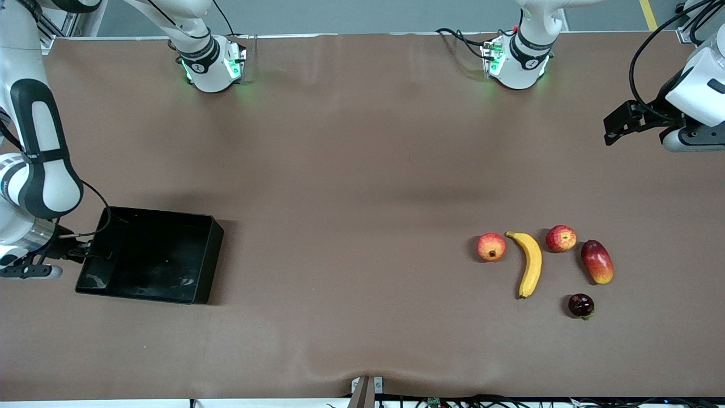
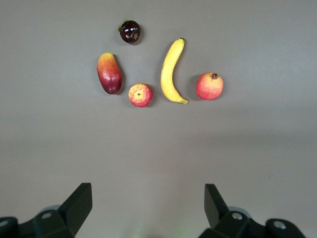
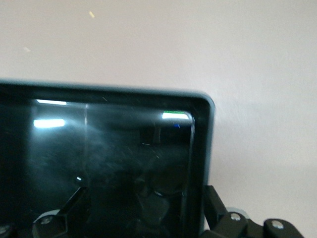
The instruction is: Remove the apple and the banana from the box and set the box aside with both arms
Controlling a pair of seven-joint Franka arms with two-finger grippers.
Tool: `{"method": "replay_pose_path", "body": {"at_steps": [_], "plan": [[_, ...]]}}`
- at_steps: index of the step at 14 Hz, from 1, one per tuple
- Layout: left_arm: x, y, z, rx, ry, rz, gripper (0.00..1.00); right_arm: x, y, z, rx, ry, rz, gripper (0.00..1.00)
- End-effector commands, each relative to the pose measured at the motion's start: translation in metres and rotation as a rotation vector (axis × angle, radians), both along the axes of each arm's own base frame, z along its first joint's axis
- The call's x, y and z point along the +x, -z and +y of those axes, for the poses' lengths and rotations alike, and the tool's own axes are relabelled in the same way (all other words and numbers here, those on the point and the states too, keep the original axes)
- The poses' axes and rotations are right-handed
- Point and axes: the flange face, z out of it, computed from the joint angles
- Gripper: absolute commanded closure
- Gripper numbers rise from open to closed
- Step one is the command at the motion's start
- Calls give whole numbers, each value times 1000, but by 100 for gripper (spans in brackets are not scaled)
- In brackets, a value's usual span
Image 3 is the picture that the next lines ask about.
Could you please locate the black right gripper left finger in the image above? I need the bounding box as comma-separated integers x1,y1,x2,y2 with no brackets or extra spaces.
32,186,90,238

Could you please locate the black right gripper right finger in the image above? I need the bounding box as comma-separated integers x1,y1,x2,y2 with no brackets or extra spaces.
203,185,264,238

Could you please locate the black plastic box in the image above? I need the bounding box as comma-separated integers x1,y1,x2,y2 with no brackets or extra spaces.
0,78,216,238

